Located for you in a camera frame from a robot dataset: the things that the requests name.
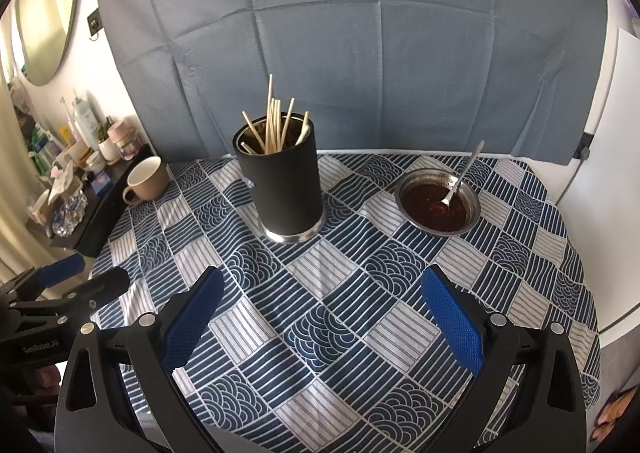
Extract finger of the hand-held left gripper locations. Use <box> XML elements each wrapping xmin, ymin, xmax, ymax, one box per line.
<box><xmin>5</xmin><ymin>252</ymin><xmax>87</xmax><ymax>301</ymax></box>
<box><xmin>10</xmin><ymin>265</ymin><xmax>131</xmax><ymax>327</ymax></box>

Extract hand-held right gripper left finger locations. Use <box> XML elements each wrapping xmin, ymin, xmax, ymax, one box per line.
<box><xmin>54</xmin><ymin>265</ymin><xmax>236</xmax><ymax>453</ymax></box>

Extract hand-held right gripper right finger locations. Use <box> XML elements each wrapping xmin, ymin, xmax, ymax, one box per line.
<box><xmin>421</xmin><ymin>264</ymin><xmax>587</xmax><ymax>453</ymax></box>

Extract black cylindrical utensil holder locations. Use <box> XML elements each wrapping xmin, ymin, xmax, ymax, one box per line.
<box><xmin>232</xmin><ymin>114</ymin><xmax>320</xmax><ymax>244</ymax></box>

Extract group of wooden chopsticks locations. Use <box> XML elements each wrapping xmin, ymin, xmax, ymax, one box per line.
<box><xmin>241</xmin><ymin>74</ymin><xmax>312</xmax><ymax>155</ymax></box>

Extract person's left hand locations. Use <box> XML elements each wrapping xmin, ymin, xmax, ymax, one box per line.
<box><xmin>30</xmin><ymin>364</ymin><xmax>67</xmax><ymax>388</ymax></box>

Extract clear crystal glass dish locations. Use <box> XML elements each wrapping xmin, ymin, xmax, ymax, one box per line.
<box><xmin>50</xmin><ymin>193</ymin><xmax>88</xmax><ymax>237</ymax></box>

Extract black side shelf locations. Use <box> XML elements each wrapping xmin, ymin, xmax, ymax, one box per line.
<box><xmin>50</xmin><ymin>143</ymin><xmax>156</xmax><ymax>259</ymax></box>

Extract beige curtain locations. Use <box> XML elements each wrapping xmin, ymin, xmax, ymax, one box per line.
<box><xmin>0</xmin><ymin>78</ymin><xmax>56</xmax><ymax>284</ymax></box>

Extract crumpled tissue paper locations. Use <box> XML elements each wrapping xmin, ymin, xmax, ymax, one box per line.
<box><xmin>30</xmin><ymin>166</ymin><xmax>83</xmax><ymax>214</ymax></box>

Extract beige ceramic mug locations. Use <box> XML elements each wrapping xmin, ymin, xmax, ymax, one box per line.
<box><xmin>122</xmin><ymin>156</ymin><xmax>171</xmax><ymax>206</ymax></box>

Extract blue white patterned tablecloth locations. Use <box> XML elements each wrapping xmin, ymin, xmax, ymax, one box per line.
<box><xmin>90</xmin><ymin>153</ymin><xmax>601</xmax><ymax>453</ymax></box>

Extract metal bowl with red sauce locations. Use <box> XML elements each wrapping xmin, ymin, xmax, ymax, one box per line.
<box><xmin>395</xmin><ymin>170</ymin><xmax>482</xmax><ymax>236</ymax></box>

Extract green bottles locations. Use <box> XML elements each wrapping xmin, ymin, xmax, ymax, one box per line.
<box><xmin>30</xmin><ymin>128</ymin><xmax>63</xmax><ymax>174</ymax></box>

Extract small potted plant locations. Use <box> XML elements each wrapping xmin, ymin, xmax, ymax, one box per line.
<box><xmin>97</xmin><ymin>118</ymin><xmax>118</xmax><ymax>164</ymax></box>

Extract white pump bottle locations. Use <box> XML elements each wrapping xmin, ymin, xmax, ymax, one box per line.
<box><xmin>70</xmin><ymin>90</ymin><xmax>101</xmax><ymax>146</ymax></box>

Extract metal spoon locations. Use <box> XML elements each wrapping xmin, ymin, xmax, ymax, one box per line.
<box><xmin>440</xmin><ymin>140</ymin><xmax>486</xmax><ymax>206</ymax></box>

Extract person's foot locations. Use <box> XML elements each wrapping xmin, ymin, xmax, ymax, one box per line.
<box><xmin>592</xmin><ymin>380</ymin><xmax>640</xmax><ymax>441</ymax></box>

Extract grey hanging cloth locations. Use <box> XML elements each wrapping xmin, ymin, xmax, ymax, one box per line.
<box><xmin>94</xmin><ymin>0</ymin><xmax>608</xmax><ymax>166</ymax></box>

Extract oval wall mirror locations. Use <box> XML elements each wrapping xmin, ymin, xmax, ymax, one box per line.
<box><xmin>14</xmin><ymin>0</ymin><xmax>82</xmax><ymax>86</ymax></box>

